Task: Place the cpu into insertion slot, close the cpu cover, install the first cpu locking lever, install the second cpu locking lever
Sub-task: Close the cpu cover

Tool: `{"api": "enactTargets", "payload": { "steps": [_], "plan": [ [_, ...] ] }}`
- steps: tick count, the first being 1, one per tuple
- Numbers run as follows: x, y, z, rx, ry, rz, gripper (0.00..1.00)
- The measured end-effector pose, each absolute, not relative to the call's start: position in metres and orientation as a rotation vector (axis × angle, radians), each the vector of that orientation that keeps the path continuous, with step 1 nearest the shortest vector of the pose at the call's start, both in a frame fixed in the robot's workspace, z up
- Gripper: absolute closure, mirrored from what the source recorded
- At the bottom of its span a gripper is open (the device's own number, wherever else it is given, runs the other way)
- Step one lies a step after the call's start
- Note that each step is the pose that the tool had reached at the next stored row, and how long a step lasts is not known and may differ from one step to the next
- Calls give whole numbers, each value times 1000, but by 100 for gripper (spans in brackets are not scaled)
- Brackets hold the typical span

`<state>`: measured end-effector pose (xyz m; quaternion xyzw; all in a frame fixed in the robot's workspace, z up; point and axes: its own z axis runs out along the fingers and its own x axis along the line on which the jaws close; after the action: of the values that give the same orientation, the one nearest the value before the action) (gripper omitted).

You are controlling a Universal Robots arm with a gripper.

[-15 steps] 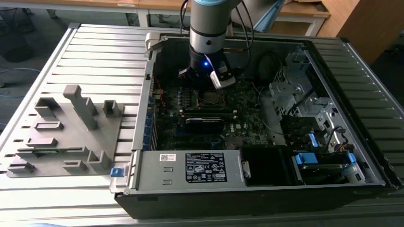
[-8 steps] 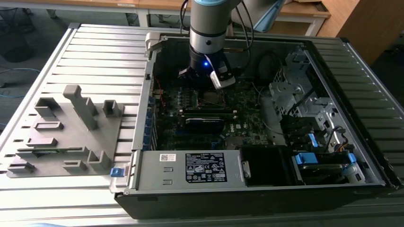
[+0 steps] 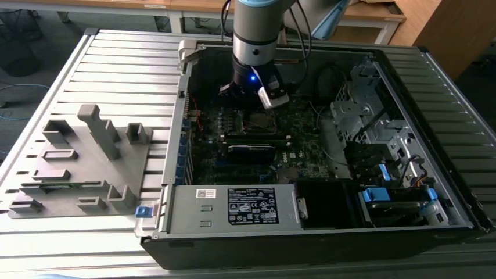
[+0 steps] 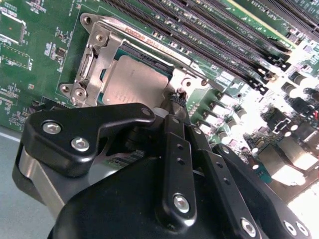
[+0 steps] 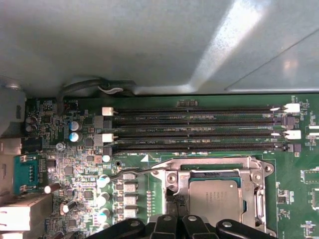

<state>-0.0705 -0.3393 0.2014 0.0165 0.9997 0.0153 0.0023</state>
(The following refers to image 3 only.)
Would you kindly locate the silver green CPU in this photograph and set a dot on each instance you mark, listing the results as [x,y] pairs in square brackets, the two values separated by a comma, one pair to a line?
[258,120]

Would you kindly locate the CPU socket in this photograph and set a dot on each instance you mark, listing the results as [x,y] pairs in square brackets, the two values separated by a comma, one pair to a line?
[243,130]

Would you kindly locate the black RAM slot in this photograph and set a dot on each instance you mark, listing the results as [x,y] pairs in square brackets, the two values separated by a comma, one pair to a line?
[255,135]
[258,141]

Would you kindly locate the black graphics card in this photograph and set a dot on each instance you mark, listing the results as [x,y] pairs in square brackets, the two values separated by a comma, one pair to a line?
[252,157]

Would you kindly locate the green motherboard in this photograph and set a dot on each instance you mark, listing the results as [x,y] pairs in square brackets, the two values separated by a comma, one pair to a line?
[306,145]

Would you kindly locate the silver metal drive cage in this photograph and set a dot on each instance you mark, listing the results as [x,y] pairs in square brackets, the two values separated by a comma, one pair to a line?
[347,112]

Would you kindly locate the grey chipset heatsink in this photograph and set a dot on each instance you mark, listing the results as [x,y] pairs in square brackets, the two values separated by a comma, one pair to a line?
[288,173]

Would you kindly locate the pale blue teach pendant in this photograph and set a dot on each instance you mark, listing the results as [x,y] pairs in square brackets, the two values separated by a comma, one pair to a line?
[330,20]

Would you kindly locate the wooden desk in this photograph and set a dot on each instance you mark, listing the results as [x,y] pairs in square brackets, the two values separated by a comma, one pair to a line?
[78,3]
[368,14]

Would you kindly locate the grey power supply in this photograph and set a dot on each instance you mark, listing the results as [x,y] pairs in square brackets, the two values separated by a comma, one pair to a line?
[186,215]

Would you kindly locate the blue drive carrier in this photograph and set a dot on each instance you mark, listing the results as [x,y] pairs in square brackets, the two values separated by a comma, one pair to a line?
[383,171]
[431,199]

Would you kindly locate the grey parts rack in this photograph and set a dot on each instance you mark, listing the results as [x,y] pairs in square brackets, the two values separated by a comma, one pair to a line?
[92,174]

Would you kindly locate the blue drive latch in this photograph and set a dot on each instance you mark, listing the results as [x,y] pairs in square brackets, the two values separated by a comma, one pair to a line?
[374,194]

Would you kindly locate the blue case latch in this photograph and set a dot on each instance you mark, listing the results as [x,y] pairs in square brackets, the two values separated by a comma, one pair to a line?
[143,211]

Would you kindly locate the black PC case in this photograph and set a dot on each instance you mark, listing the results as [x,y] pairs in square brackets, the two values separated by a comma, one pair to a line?
[271,253]

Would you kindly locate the wooden cabinet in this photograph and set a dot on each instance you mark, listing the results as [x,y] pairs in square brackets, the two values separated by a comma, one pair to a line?
[446,35]

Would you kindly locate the black hard disk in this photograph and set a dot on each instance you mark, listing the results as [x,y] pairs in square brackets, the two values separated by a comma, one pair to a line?
[391,212]

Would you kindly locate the green RAM stick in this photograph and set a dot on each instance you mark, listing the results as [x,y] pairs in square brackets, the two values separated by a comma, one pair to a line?
[58,186]

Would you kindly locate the black office chair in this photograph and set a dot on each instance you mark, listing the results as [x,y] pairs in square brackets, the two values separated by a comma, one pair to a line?
[23,62]

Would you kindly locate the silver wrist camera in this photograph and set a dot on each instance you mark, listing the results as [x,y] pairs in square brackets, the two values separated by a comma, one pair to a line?
[274,100]

